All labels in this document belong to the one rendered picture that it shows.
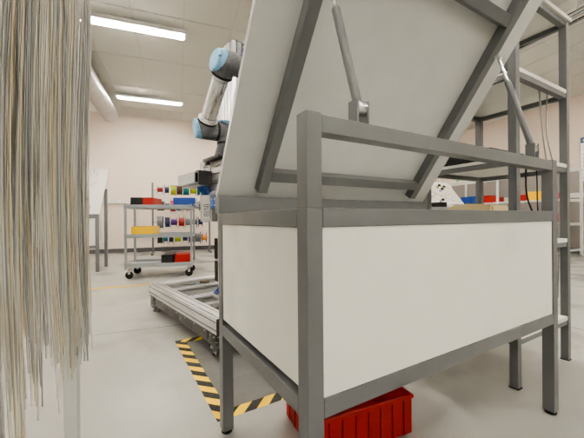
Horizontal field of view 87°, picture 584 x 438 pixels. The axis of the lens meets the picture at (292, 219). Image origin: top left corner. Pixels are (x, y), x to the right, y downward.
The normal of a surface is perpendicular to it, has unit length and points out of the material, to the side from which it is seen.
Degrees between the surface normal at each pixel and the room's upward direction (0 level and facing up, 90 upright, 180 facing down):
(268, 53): 125
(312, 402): 90
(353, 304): 90
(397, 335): 90
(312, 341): 90
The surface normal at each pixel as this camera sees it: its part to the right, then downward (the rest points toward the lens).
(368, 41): 0.41, 0.58
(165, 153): 0.35, 0.00
